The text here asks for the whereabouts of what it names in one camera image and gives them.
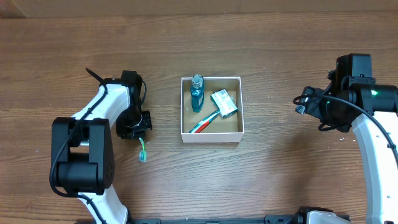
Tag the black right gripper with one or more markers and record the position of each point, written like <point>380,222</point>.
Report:
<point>311,106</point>

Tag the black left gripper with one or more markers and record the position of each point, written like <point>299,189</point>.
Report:
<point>127,132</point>

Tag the green toothbrush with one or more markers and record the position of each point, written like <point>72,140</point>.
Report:
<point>142,152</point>

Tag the small toothpaste tube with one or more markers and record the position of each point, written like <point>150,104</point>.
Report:
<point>205,122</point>

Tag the blue Listerine mouthwash bottle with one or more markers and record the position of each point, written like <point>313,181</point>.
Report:
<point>197,92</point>

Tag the green soap bar package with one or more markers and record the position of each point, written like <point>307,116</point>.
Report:
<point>226,106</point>

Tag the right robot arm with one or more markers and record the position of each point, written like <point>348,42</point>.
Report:
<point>354,101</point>

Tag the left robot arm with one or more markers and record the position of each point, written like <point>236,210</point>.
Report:
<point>82,157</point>

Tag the pink cardboard box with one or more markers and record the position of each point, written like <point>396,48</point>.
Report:
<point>221,129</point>

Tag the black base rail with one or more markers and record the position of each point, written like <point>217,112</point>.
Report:
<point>268,219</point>

